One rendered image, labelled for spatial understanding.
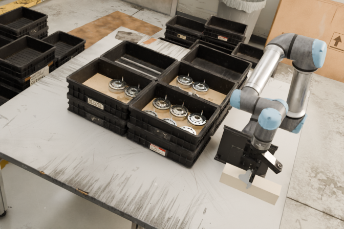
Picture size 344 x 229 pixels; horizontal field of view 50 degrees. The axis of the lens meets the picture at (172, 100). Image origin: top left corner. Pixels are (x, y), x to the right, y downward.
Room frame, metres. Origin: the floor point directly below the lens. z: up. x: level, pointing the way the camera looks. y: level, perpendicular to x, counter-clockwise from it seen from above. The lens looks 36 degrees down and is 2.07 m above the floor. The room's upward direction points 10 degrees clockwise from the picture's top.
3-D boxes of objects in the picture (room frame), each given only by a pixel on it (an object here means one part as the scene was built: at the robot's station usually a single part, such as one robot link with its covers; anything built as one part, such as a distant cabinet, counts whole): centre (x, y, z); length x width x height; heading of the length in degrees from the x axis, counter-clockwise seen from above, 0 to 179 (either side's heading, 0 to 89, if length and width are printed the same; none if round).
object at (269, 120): (1.08, -0.36, 1.26); 0.09 x 0.08 x 0.11; 155
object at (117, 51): (1.95, 0.24, 0.87); 0.40 x 0.30 x 0.11; 69
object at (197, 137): (1.53, -0.03, 0.92); 0.40 x 0.30 x 0.02; 69
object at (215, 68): (2.09, -0.24, 0.87); 0.40 x 0.30 x 0.11; 69
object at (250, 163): (1.08, -0.35, 1.10); 0.09 x 0.08 x 0.12; 72
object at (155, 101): (1.63, 0.05, 0.86); 0.10 x 0.10 x 0.01
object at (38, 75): (2.27, 1.02, 0.41); 0.31 x 0.02 x 0.16; 162
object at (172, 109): (1.60, -0.05, 0.86); 0.10 x 0.10 x 0.01
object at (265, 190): (1.07, -0.38, 0.95); 0.24 x 0.06 x 0.06; 72
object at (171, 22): (3.58, -0.02, 0.31); 0.40 x 0.30 x 0.34; 72
